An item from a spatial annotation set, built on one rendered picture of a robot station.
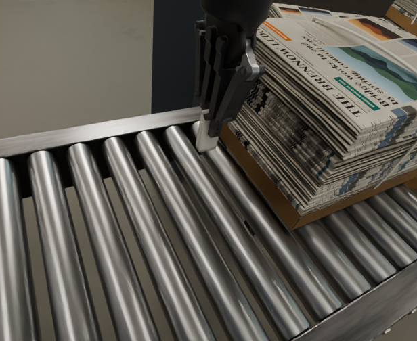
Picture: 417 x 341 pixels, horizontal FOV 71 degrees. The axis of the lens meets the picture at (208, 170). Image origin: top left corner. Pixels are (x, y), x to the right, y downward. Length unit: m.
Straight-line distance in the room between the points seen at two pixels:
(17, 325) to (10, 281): 0.06
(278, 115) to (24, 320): 0.44
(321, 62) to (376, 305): 0.36
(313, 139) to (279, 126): 0.07
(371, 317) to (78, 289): 0.40
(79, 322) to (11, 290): 0.10
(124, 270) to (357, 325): 0.33
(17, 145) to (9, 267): 0.24
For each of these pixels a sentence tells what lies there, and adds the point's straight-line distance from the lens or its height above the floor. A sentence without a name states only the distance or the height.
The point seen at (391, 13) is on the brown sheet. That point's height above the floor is 0.86.
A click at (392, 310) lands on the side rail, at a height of 0.80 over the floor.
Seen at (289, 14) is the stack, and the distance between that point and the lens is 1.40.
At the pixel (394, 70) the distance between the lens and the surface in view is 0.56.
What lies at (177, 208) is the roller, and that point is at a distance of 0.50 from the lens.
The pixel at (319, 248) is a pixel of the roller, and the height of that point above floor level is 0.79.
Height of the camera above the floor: 1.20
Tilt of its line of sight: 46 degrees down
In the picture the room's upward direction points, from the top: 13 degrees clockwise
